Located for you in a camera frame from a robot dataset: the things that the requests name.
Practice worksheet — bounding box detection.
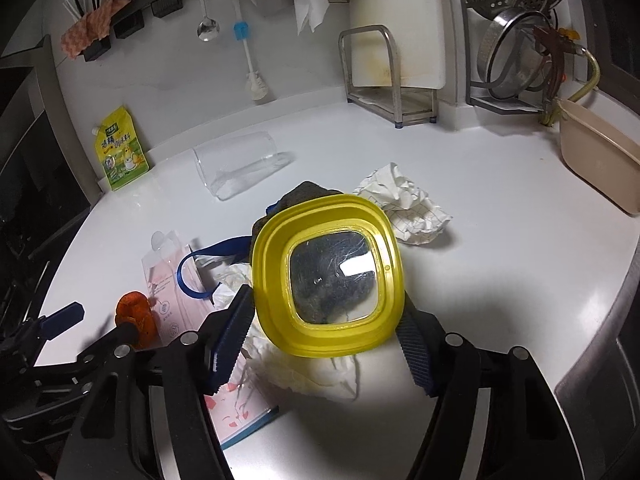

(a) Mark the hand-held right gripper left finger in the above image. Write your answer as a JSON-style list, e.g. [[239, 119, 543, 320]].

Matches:
[[55, 284, 257, 480]]

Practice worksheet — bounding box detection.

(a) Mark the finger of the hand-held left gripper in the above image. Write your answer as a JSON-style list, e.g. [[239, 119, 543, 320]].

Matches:
[[25, 302, 86, 346], [30, 355, 108, 411]]

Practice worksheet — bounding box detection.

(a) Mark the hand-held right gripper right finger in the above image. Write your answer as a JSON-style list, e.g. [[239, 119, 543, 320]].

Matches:
[[397, 310, 583, 480]]

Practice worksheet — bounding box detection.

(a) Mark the white tissue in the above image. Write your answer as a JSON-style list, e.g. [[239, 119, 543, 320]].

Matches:
[[210, 262, 254, 307], [240, 332, 362, 402]]

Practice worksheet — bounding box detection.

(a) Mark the yellow lid with clear window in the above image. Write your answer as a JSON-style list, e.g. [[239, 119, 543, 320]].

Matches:
[[251, 195, 406, 359]]

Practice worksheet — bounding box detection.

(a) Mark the clear plastic cup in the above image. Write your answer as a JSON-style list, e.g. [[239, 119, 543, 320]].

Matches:
[[192, 131, 294, 202]]

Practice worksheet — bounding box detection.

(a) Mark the clear pink packet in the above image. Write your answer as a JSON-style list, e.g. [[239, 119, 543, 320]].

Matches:
[[141, 230, 218, 348]]

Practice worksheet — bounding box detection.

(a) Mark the orange peel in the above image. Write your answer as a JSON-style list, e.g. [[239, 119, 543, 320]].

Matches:
[[115, 290, 162, 349]]

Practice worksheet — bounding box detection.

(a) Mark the pink printed packet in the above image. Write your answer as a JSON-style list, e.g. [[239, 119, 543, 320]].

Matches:
[[202, 377, 280, 451]]

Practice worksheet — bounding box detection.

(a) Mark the crumpled checked paper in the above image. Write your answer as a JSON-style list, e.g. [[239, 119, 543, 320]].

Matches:
[[352, 162, 454, 247]]

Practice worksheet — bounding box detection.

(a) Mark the dark grey cloth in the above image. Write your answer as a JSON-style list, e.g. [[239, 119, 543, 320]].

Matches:
[[265, 181, 347, 217]]

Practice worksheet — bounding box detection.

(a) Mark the yellow-green seasoning pouch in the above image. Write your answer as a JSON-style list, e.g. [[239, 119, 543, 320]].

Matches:
[[91, 105, 151, 192]]

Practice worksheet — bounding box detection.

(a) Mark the metal cutting board rack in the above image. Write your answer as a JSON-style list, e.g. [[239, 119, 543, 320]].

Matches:
[[338, 25, 439, 129]]

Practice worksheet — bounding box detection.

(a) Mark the beige plastic basin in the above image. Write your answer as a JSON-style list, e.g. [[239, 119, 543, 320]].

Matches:
[[556, 97, 640, 219]]

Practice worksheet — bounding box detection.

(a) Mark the white bottle brush blue collar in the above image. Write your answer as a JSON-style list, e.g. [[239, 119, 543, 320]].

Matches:
[[230, 0, 272, 104]]

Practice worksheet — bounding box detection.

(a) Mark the orange-pink sponge cloth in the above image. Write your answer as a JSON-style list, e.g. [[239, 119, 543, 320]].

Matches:
[[61, 0, 134, 59]]

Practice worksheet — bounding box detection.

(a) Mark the metal ladle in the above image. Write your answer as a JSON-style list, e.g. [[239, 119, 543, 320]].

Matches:
[[189, 0, 221, 43]]

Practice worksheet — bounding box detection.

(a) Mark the round steel sieve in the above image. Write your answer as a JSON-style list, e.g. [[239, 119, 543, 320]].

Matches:
[[477, 7, 557, 102]]

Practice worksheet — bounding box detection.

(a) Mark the dark red tubing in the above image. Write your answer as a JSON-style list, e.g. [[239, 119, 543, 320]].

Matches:
[[531, 26, 568, 97]]

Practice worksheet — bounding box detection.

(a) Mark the white cutting board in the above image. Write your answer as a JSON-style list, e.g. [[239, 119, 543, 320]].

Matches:
[[348, 0, 449, 89]]

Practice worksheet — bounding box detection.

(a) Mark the blue strap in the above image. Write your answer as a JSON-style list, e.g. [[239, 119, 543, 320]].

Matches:
[[177, 236, 253, 302]]

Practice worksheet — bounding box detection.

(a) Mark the yellowish hose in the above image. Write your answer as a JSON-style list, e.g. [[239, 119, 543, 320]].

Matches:
[[564, 30, 602, 107]]

